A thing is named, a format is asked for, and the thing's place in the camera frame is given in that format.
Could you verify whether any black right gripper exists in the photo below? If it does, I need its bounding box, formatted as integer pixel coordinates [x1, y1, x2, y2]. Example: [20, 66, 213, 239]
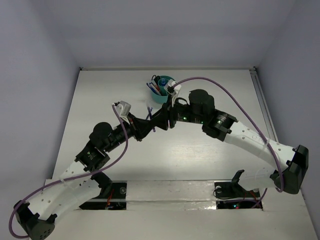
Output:
[148, 93, 205, 130]

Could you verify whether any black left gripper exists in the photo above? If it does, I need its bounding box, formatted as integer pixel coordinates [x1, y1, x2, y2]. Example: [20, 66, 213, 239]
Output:
[104, 112, 156, 153]

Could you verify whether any blue gel pen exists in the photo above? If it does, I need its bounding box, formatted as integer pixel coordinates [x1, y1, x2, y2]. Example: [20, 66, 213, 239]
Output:
[147, 106, 153, 119]

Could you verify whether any blue ballpoint pen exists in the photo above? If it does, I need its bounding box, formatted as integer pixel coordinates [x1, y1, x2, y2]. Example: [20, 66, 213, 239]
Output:
[146, 83, 161, 96]

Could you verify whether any clear blue-capped marker pen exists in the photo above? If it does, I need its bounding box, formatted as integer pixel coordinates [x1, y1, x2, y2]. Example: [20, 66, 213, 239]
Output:
[160, 78, 167, 87]

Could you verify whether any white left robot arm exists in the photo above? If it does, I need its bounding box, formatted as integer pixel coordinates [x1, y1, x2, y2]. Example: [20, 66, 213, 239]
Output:
[9, 114, 169, 240]

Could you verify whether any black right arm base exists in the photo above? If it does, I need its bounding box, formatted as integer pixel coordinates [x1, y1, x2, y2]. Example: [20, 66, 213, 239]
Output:
[212, 170, 263, 210]

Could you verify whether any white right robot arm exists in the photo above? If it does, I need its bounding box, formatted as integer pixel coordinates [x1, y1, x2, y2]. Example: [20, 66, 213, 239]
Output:
[164, 89, 309, 196]

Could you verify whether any teal round desk organizer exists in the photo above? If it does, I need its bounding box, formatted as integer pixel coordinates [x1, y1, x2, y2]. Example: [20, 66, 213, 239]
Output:
[151, 75, 174, 104]

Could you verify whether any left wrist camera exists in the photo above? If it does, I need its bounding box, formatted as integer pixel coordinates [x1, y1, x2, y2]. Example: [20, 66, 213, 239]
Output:
[114, 100, 132, 118]

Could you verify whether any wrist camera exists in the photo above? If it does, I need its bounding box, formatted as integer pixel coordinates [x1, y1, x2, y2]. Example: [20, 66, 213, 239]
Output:
[114, 100, 132, 118]
[164, 79, 182, 107]

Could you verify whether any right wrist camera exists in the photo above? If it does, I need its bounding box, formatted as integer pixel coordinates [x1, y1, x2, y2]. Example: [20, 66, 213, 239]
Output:
[164, 79, 182, 107]

